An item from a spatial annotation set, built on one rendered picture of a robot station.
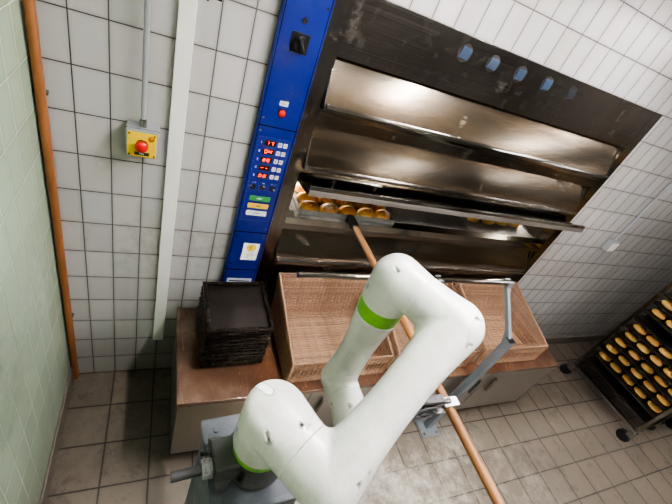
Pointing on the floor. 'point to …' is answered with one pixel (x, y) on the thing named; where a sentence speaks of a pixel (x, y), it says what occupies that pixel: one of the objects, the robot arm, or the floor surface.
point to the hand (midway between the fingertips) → (446, 404)
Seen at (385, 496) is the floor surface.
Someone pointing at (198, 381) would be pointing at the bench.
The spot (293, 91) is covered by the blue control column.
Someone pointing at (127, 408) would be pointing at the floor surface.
